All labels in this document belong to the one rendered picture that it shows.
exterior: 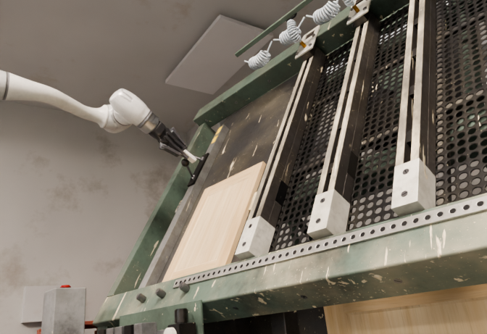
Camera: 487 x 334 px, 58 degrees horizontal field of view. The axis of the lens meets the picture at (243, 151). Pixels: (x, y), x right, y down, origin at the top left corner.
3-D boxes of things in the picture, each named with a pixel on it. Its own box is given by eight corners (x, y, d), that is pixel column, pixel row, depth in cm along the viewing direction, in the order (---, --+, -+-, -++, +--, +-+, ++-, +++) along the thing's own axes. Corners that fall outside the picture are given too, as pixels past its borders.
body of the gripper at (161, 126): (153, 130, 181) (170, 144, 184) (162, 117, 186) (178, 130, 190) (144, 137, 186) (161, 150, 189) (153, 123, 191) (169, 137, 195)
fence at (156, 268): (145, 295, 170) (137, 290, 168) (223, 132, 232) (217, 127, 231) (151, 293, 166) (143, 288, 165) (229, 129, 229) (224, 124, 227)
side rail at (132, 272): (126, 309, 189) (106, 296, 185) (211, 138, 261) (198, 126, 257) (132, 308, 185) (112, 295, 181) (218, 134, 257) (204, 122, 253)
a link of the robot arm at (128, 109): (155, 105, 183) (141, 114, 193) (125, 80, 177) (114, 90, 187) (141, 123, 177) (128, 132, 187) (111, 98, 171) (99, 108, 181)
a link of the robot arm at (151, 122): (153, 106, 184) (164, 116, 186) (142, 115, 190) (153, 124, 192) (143, 121, 178) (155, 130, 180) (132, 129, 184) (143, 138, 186)
